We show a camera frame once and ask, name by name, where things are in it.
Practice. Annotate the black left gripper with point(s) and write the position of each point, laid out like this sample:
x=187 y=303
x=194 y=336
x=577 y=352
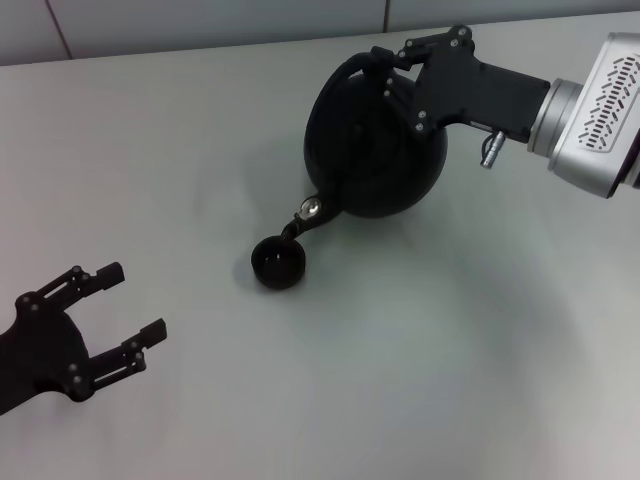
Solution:
x=45 y=355

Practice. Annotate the small black teacup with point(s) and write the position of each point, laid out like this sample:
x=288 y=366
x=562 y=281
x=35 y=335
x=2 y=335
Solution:
x=277 y=277

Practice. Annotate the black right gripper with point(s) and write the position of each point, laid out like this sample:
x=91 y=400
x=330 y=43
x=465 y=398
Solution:
x=465 y=85

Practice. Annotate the black round teapot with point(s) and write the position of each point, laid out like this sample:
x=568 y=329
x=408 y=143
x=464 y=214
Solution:
x=370 y=165

